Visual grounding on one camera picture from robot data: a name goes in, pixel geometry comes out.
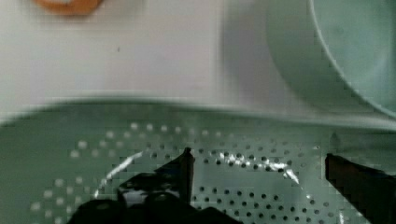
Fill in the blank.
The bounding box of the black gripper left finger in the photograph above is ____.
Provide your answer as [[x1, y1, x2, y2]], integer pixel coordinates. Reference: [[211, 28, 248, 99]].
[[116, 147, 196, 208]]

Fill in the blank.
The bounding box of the green mug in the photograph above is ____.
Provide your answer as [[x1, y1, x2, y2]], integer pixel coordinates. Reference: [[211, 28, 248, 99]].
[[266, 0, 395, 118]]

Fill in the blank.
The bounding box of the green plastic strainer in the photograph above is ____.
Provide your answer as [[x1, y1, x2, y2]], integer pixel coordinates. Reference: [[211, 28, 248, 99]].
[[1, 102, 395, 224]]

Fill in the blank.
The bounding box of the orange slice toy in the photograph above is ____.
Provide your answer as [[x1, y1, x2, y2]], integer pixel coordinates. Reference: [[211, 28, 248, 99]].
[[33, 0, 103, 16]]

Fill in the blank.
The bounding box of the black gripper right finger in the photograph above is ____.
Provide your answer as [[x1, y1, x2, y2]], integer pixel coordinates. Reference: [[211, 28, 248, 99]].
[[325, 154, 396, 224]]

